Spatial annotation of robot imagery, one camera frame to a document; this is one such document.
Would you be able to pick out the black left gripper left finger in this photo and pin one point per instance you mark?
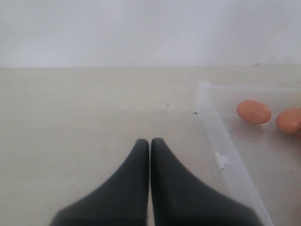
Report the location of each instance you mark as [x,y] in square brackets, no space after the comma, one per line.
[122,200]

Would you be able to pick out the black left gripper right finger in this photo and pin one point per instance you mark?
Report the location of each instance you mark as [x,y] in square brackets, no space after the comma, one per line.
[180,199]

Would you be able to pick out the brown egg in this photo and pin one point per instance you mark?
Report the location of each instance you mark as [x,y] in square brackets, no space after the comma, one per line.
[289,121]
[253,112]

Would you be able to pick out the clear plastic box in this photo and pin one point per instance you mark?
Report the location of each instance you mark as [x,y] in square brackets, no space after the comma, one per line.
[260,166]

